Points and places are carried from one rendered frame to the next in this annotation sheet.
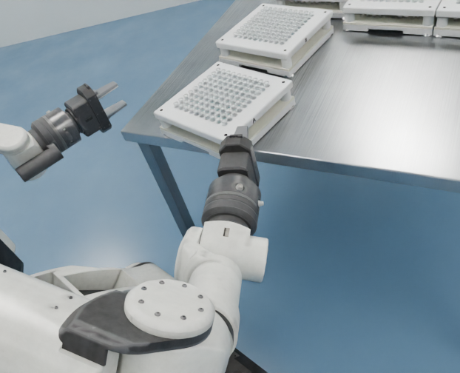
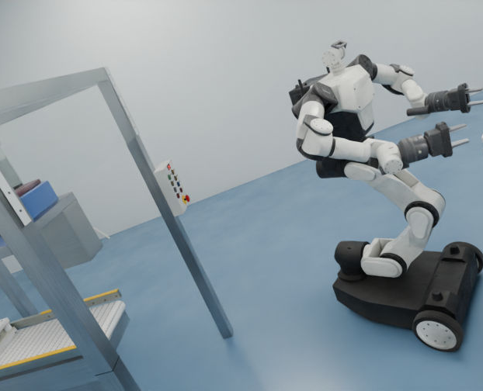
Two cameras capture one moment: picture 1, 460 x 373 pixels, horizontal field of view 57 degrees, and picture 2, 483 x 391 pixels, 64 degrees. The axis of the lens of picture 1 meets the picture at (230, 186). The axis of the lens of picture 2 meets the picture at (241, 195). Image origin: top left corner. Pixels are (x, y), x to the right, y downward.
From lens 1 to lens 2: 1.17 m
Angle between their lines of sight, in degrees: 71
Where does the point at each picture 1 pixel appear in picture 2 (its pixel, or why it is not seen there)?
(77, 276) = not seen: hidden behind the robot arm
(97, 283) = (404, 178)
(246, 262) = (383, 159)
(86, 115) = (453, 98)
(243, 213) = (403, 147)
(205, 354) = (316, 138)
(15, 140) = (414, 96)
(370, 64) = not seen: outside the picture
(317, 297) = not seen: outside the picture
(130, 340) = (306, 121)
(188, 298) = (324, 126)
